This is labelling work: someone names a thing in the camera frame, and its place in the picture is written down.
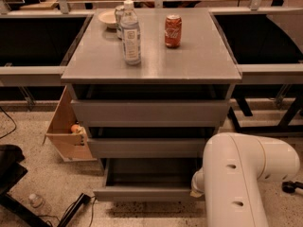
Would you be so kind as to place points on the black bar on floor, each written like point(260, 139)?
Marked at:
point(73, 209)

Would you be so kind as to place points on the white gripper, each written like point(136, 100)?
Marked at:
point(197, 183)

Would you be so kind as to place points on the clear plastic water bottle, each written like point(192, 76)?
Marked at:
point(130, 34)

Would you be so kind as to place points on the red cola can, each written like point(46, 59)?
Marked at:
point(173, 30)

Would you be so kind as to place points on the cardboard box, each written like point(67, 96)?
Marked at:
point(71, 146)

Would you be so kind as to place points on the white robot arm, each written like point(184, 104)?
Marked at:
point(233, 164)

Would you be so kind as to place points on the grey drawer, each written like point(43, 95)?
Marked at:
point(148, 179)
point(147, 147)
point(150, 113)

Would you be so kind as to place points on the white ceramic bowl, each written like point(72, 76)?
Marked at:
point(108, 18)

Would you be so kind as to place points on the orange fruit in box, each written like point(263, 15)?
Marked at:
point(74, 128)

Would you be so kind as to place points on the grey top drawer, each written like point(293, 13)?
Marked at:
point(150, 113)

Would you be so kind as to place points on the grey bottom drawer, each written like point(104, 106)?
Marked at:
point(148, 179)

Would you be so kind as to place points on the black chair base left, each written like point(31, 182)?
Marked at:
point(11, 172)

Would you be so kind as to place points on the grey drawer cabinet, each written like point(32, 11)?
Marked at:
point(200, 69)

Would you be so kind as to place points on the black caster wheel right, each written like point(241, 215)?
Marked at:
point(290, 187)

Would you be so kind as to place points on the plastic bottle on floor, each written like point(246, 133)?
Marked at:
point(39, 204)

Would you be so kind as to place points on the grey middle drawer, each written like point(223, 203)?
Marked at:
point(147, 147)

